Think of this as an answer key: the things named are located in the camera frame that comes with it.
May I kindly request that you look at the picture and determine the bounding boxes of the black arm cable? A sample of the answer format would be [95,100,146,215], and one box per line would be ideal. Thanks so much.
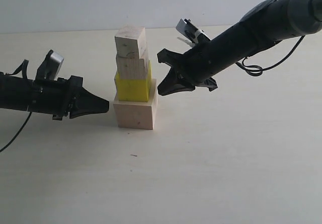
[0,112,32,153]
[235,35,305,77]

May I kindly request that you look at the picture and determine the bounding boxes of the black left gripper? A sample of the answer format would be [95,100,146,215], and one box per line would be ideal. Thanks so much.
[27,76,110,120]

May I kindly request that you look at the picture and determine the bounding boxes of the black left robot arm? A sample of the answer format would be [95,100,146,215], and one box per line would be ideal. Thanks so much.
[1,74,110,120]

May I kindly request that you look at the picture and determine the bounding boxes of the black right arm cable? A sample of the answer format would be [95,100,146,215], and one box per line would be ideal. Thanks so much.
[235,35,305,77]

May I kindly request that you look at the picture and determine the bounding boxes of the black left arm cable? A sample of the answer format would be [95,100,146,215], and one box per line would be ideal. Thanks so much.
[0,112,32,153]

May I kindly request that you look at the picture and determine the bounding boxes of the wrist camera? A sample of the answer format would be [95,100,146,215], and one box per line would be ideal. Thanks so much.
[176,18,211,48]
[35,49,64,81]

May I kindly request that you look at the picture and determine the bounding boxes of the large pale wooden cube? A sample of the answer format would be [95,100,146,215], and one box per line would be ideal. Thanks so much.
[113,79,158,130]

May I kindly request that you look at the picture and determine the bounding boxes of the small wooden cube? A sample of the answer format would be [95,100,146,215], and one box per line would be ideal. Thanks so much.
[114,25,147,59]

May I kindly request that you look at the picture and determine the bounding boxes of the yellow cube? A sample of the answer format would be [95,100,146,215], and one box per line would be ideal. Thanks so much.
[114,61,152,102]

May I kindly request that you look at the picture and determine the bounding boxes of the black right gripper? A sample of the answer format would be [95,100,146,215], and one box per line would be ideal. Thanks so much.
[157,24,274,96]

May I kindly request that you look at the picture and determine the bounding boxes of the medium brown wooden cube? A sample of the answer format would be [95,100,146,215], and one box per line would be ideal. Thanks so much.
[116,50,149,80]

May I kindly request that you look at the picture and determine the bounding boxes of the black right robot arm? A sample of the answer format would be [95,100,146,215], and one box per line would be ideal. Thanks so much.
[157,0,321,96]

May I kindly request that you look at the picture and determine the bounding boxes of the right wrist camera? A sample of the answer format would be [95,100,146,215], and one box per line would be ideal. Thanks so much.
[176,18,211,48]

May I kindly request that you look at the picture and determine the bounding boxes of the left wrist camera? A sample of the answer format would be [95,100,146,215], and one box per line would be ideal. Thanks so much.
[35,49,64,81]

